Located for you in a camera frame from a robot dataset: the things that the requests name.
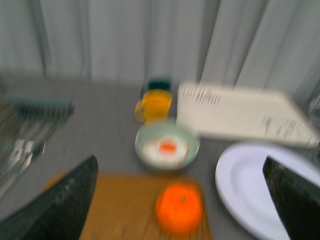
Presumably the dark green enamel mug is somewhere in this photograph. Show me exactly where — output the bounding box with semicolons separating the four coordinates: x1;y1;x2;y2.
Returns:
142;77;172;92

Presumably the orange mandarin fruit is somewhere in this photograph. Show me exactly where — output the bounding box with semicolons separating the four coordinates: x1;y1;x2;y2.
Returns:
154;181;203;237

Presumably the beige bear serving tray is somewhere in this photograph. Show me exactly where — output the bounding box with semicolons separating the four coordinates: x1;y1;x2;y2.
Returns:
176;82;320;149

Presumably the fake fried egg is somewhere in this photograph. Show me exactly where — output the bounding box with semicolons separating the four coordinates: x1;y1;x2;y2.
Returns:
141;137;189;168

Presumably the yellow enamel mug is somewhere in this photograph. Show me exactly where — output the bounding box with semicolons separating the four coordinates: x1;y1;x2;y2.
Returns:
134;89;173;122

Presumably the wooden cutting board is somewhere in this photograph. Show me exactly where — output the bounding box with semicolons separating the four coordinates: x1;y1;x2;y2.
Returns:
43;170;213;240

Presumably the white round plate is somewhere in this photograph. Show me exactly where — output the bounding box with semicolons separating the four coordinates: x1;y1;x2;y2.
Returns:
215;142;320;240

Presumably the light green bowl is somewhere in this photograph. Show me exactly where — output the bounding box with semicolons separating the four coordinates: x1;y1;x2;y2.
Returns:
134;118;201;173

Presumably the metal dish drying rack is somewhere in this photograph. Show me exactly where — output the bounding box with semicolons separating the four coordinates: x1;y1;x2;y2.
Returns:
0;96;74;198

